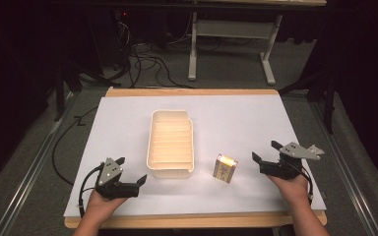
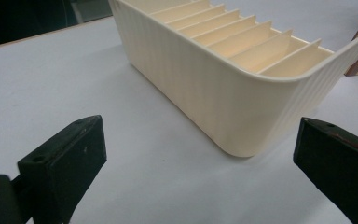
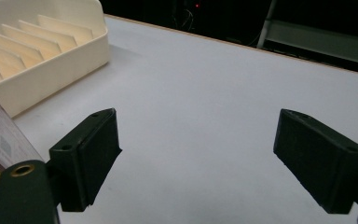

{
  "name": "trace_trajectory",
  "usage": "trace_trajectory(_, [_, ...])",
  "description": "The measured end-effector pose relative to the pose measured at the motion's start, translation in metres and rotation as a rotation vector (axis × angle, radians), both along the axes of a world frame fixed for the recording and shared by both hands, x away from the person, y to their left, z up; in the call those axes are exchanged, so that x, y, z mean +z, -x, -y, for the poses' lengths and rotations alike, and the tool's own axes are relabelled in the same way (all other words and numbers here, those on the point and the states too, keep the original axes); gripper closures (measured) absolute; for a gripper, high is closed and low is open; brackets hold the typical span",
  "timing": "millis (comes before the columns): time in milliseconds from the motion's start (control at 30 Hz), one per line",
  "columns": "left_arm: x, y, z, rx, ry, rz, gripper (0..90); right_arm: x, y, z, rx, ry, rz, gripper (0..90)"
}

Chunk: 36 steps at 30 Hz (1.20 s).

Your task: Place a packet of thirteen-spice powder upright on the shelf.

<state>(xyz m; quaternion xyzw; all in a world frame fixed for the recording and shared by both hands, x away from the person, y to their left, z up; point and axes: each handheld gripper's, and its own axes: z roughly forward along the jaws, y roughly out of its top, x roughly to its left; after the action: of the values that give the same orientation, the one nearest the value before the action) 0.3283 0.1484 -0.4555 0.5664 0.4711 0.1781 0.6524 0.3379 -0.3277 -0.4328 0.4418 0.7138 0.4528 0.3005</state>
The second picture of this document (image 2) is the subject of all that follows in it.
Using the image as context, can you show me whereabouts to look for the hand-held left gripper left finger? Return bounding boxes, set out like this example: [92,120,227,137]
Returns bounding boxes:
[17,114,108,224]

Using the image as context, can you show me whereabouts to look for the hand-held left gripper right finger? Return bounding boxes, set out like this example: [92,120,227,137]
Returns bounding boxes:
[293,117,358,224]

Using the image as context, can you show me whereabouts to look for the cream ribbed divided storage box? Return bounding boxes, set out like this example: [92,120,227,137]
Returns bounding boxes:
[107,0,358,158]

